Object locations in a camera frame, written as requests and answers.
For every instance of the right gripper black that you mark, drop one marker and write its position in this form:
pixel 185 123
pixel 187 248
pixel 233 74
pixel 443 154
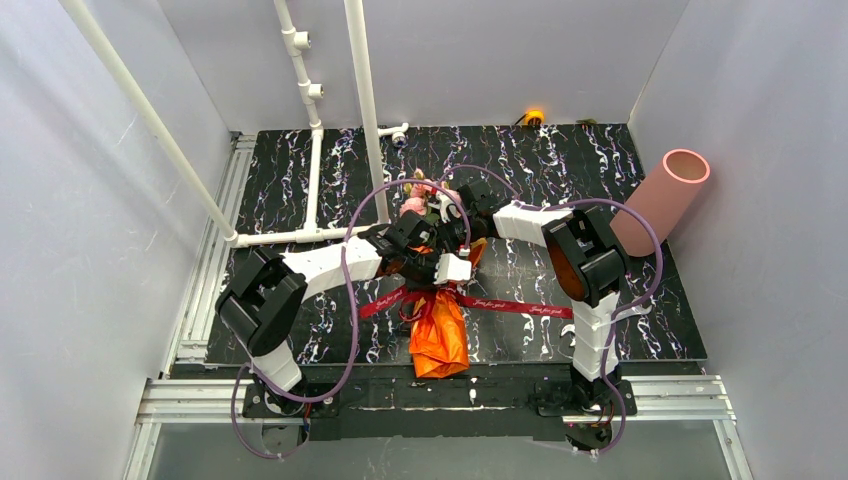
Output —
pixel 460 216

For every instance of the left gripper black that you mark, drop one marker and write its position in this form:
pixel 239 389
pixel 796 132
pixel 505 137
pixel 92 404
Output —
pixel 424 266

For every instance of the dark red ribbon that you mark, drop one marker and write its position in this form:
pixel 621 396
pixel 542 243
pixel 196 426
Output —
pixel 523 307

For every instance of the pink flower bunch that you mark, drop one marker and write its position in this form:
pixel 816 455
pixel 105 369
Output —
pixel 418 196

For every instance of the orange wrapping paper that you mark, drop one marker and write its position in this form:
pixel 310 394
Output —
pixel 438 339

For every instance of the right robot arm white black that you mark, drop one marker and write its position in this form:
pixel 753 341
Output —
pixel 586 256

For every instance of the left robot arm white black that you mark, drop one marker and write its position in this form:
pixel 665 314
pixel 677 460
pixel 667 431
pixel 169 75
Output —
pixel 262 300

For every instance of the pink cylindrical vase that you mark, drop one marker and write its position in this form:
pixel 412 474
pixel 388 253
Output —
pixel 661 199

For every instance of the yellow round button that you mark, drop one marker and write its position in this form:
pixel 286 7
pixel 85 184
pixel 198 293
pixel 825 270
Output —
pixel 531 118

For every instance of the silver wrench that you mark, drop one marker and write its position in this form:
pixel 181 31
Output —
pixel 568 332

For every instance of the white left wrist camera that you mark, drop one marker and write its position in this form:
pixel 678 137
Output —
pixel 452 269

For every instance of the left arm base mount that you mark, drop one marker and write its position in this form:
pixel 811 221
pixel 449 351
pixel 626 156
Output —
pixel 281 417

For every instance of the white PVC pipe frame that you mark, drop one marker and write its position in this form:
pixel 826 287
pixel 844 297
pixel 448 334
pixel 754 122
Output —
pixel 296 41

